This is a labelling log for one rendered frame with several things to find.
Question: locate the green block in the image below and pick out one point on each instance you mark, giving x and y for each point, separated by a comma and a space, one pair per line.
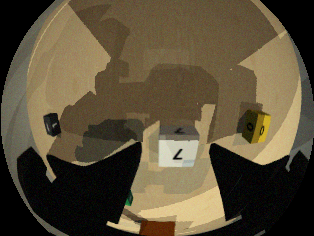
129, 200

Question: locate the white block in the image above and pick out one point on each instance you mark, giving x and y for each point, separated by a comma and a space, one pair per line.
177, 146

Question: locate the yellow block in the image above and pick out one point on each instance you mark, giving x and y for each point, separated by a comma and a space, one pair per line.
256, 126

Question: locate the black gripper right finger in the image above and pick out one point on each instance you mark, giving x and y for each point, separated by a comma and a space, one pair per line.
239, 179

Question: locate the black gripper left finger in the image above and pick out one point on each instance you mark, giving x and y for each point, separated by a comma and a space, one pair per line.
105, 183

